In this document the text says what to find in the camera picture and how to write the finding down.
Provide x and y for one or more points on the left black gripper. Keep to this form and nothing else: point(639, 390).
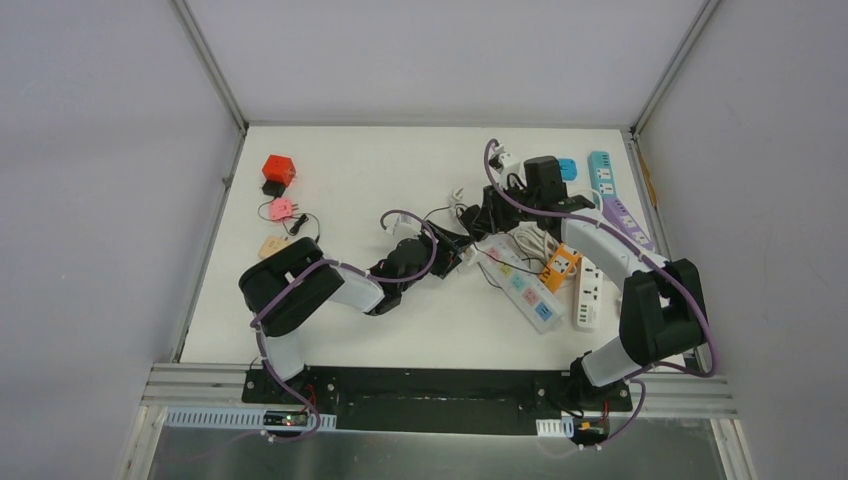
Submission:
point(441, 250)

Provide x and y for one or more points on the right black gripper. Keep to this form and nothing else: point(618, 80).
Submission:
point(492, 210)

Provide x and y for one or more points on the black power adapter brick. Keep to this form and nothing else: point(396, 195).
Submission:
point(468, 218)

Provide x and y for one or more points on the orange power strip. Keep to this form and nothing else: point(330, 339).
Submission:
point(561, 265)

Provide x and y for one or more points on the long white power strip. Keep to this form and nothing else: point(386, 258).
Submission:
point(510, 269)

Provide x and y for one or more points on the pink adapter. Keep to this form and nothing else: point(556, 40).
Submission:
point(281, 208)

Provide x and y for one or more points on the tan cube adapter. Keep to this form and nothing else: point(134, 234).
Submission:
point(272, 245)

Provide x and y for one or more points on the small black adapter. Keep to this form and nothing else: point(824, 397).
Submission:
point(274, 189)

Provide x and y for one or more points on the red cube plug adapter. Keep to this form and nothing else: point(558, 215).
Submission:
point(279, 169)

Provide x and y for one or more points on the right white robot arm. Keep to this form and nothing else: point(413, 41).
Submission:
point(663, 312)

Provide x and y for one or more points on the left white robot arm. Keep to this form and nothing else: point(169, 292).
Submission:
point(285, 289)

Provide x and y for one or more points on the blue plug adapter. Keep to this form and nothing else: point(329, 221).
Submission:
point(568, 169)

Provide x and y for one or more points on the teal power strip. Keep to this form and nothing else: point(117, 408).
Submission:
point(601, 174)

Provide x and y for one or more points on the purple power strip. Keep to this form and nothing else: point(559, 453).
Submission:
point(617, 214)

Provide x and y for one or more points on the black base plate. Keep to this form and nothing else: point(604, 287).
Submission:
point(478, 402)

